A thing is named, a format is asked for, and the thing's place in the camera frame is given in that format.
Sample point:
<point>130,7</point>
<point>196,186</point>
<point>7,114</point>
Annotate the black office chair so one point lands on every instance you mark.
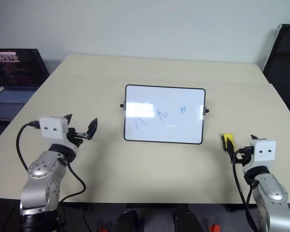
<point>286,65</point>

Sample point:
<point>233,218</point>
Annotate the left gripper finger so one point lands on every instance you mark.
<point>93,128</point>
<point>68,118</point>

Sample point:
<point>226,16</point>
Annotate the open blue laptop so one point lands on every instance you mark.
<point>14,79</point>

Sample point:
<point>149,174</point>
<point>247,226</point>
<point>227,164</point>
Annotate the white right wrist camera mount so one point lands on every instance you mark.
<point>264,151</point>

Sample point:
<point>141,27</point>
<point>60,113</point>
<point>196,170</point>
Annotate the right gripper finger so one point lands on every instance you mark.
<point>230,149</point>
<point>253,137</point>

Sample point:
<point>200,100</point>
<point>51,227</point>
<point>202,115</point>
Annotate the dark rounded shape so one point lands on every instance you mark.
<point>126,221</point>
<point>187,218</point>

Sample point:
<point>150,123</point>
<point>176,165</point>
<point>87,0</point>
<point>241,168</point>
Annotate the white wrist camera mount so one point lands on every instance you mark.
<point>52,126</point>
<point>264,151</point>

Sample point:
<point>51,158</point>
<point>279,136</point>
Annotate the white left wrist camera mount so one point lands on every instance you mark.
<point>52,126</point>

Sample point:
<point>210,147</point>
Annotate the black table leg foot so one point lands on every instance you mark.
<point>234,208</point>

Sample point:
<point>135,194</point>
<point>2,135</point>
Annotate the yellow object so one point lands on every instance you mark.
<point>224,141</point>

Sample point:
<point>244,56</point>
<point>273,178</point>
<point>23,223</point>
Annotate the small red object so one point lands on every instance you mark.
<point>214,228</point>

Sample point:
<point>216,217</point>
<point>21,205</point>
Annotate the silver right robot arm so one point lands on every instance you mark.
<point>271,195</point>

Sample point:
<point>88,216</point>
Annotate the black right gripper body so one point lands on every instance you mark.
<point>245,154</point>

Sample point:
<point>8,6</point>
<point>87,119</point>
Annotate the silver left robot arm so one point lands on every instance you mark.
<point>42,169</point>

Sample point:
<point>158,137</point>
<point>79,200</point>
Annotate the black framed whiteboard on stand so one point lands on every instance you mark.
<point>164,113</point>

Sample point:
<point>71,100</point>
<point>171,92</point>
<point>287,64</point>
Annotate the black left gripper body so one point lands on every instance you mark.
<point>73,135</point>

